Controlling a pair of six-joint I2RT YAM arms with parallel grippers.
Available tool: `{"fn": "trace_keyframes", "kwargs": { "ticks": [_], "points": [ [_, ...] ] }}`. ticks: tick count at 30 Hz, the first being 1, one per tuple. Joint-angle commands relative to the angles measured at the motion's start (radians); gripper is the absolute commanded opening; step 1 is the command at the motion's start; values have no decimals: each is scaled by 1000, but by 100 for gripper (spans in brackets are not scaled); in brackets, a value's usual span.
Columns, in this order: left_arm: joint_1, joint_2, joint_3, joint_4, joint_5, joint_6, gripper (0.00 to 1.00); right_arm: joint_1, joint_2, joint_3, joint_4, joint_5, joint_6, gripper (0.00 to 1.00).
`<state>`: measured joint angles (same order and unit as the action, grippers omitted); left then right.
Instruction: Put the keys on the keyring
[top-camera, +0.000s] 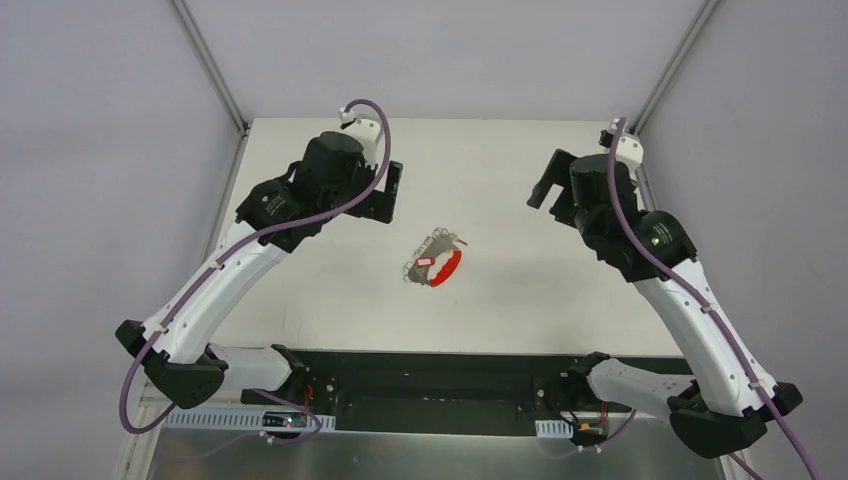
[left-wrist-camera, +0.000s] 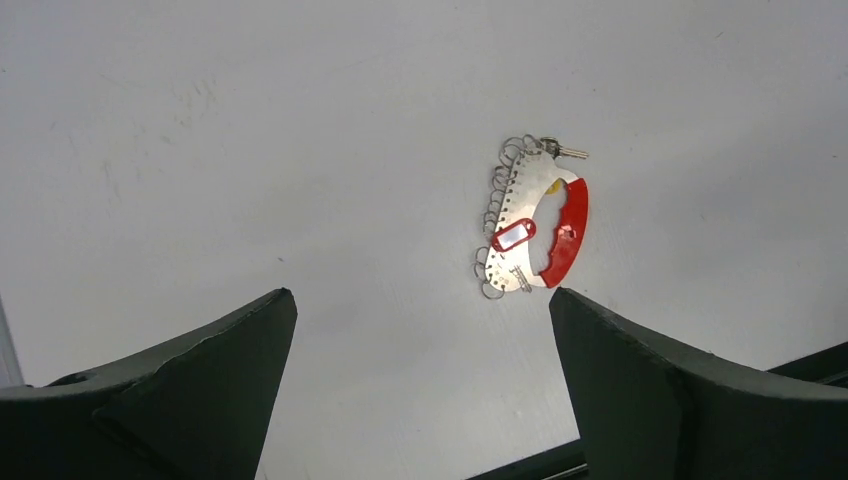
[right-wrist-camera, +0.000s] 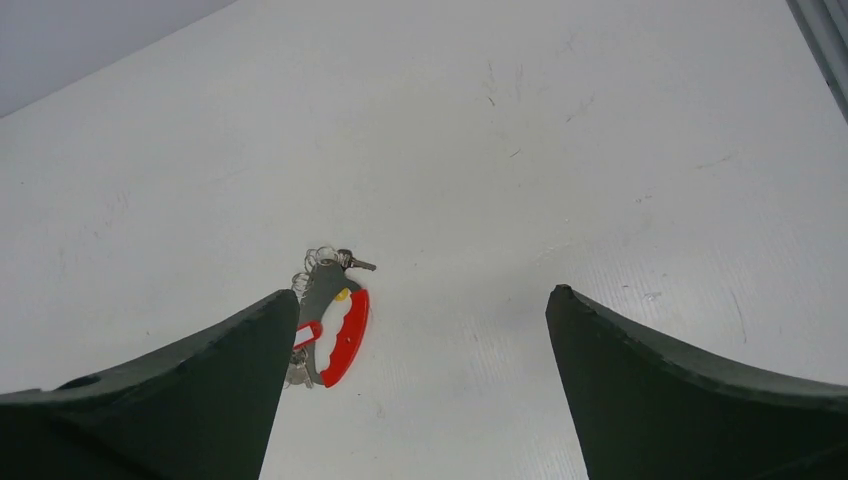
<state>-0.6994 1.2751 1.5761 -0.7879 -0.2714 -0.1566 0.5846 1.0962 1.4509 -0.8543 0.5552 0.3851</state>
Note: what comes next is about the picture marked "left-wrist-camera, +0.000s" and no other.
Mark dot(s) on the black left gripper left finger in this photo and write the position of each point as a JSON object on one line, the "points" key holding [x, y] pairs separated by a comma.
{"points": [[197, 406]]}

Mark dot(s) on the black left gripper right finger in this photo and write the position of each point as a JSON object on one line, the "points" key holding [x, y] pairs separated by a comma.
{"points": [[648, 406]]}

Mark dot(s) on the metal key organizer red handle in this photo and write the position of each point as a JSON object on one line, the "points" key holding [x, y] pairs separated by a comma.
{"points": [[499, 273]]}

